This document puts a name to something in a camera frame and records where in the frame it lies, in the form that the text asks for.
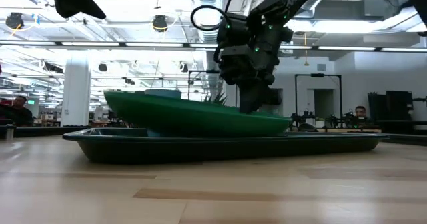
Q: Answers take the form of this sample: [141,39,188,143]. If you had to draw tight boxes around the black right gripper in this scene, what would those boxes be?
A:
[213,11,295,115]

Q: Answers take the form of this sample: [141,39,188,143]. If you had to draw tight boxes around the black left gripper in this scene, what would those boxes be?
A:
[53,0,108,20]

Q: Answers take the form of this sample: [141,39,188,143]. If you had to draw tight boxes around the dark green tray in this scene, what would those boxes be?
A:
[61,127,390,165]

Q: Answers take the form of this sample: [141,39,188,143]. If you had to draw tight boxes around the green plate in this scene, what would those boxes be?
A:
[103,90,294,139]

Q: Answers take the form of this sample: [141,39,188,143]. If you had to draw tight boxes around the light blue cup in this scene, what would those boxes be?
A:
[144,88,183,100]

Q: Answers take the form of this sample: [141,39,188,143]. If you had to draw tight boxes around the succulent plant in pot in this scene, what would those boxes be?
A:
[203,91,230,107]

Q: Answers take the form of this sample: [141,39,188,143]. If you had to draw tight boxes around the black round ceiling device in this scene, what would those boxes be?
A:
[151,14,169,33]

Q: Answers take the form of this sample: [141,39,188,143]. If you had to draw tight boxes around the black background robot arms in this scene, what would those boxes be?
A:
[290,108,370,130]

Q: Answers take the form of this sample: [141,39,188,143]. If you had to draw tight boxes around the white pillar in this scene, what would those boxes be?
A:
[60,58,92,128]

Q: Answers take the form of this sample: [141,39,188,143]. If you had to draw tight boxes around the person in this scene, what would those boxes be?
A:
[0,95,35,128]
[353,105,370,122]

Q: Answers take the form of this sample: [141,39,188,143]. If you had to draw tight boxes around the black equipment cabinet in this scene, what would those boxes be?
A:
[367,90,415,121]

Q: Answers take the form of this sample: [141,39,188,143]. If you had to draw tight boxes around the grey metal cylinder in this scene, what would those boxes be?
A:
[5,123,17,141]

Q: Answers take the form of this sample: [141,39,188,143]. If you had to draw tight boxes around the yellow hanging cord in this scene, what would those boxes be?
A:
[302,32,310,67]

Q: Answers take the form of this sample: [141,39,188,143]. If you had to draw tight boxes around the narrow black metal frame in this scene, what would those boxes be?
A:
[187,69,221,101]

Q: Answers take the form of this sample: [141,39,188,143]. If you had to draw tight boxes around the tall black metal frame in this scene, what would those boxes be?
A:
[294,73,343,121]

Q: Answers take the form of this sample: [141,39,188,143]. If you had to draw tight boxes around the black looped gripper cable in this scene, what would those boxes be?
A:
[189,0,246,32]

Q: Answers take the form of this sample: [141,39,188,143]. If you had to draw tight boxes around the silver ceiling duct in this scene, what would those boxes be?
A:
[189,0,228,43]

